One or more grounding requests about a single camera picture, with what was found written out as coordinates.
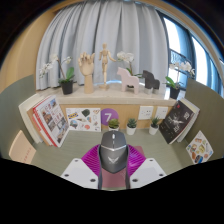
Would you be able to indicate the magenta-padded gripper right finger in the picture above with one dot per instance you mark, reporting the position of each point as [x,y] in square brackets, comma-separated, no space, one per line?
[138,163]

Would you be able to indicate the pale pink card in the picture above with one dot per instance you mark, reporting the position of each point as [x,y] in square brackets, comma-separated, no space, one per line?
[21,148]

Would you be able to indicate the grey computer mouse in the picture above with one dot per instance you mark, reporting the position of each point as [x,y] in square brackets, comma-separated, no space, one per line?
[113,153]

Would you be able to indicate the white sticker picture card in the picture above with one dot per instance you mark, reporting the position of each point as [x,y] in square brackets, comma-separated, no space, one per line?
[83,119]

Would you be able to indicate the white wall socket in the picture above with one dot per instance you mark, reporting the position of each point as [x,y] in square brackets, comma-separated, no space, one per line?
[145,112]

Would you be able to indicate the purple round number sign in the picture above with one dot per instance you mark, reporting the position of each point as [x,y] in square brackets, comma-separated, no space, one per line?
[108,116]

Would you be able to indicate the brown book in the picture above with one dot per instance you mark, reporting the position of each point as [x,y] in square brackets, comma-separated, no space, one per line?
[36,130]

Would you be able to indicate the colourful food picture card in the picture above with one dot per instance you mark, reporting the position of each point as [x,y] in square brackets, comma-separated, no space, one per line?
[199,148]

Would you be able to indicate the white wall switch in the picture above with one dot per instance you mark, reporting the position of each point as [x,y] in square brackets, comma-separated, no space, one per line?
[161,112]

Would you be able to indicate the light wooden ledge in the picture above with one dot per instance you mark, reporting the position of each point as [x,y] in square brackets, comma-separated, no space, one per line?
[106,98]

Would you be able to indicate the black book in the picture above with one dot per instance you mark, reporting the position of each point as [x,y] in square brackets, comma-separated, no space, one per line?
[175,121]

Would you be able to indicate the black horse figurine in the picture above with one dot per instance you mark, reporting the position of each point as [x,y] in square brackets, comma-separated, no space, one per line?
[150,80]

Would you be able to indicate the red and white magazine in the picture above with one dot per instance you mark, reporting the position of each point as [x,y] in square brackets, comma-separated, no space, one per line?
[53,121]

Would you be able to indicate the wooden hand model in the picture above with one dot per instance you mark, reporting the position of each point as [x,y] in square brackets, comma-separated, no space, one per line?
[87,68]

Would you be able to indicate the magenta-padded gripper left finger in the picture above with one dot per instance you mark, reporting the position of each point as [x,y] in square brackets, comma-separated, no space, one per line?
[87,163]

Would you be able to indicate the pink mouse pad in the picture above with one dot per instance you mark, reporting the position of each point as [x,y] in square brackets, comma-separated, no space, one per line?
[113,180]

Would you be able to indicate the grey curtain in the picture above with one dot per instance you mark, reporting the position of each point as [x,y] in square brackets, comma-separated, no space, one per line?
[100,33]

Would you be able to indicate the small succulent in white pot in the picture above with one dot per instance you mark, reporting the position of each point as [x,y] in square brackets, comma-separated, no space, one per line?
[153,130]
[113,123]
[131,130]

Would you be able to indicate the pink horse figurine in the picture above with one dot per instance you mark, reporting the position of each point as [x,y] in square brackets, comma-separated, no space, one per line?
[128,79]

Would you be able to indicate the window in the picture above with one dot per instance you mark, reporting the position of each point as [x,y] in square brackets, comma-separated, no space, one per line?
[200,56]

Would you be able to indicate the wooden mannequin figure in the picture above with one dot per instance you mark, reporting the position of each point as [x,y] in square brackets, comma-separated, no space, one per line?
[104,60]

